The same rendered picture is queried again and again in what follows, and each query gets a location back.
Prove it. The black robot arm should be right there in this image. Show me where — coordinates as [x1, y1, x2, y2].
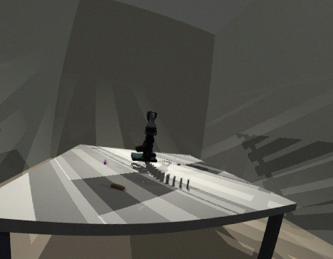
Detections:
[135, 111, 157, 153]

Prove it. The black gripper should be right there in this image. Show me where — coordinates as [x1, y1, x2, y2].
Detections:
[141, 143, 156, 164]

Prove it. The brown rectangular block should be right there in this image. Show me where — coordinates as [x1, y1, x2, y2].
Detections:
[111, 183, 125, 191]

